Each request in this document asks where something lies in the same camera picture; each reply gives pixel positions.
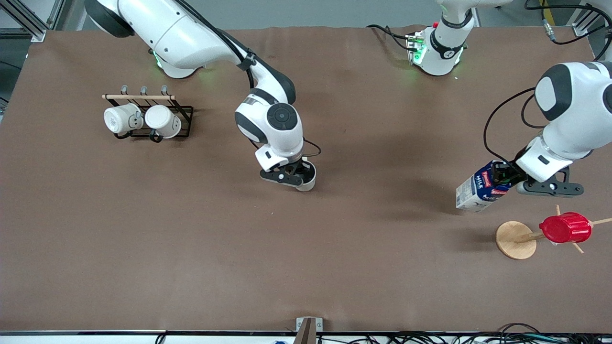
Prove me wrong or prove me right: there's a cream mug grey inside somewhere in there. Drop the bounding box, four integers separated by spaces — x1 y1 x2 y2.
294 161 317 192

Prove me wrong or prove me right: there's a blue white milk carton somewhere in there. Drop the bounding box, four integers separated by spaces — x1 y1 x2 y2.
455 161 513 213

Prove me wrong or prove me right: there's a red plastic cup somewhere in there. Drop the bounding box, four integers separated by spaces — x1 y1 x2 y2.
539 212 592 244

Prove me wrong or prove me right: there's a wooden mug tree stand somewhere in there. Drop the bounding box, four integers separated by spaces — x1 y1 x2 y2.
495 204 612 260

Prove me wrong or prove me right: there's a brown table cover sheet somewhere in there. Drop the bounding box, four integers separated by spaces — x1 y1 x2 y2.
0 25 612 333

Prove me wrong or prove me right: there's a plain white mug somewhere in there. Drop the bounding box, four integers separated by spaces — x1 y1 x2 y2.
145 105 182 139

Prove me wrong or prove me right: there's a green lit base connector box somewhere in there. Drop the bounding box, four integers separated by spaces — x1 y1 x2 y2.
406 31 426 65

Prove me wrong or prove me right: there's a white mug with face print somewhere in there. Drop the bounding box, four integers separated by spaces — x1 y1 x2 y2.
104 103 144 135

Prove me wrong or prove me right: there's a black wire mug rack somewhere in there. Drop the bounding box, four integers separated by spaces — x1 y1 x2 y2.
102 85 194 143

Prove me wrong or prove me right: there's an aluminium frame profile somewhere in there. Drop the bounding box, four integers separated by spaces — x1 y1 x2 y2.
0 0 65 43
571 0 612 38

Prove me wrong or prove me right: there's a black cable bundle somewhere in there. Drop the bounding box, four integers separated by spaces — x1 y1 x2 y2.
316 323 612 344

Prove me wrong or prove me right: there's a black base power cable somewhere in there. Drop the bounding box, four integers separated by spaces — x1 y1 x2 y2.
367 24 412 51

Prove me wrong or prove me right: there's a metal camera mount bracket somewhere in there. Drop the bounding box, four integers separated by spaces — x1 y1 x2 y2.
295 317 323 344

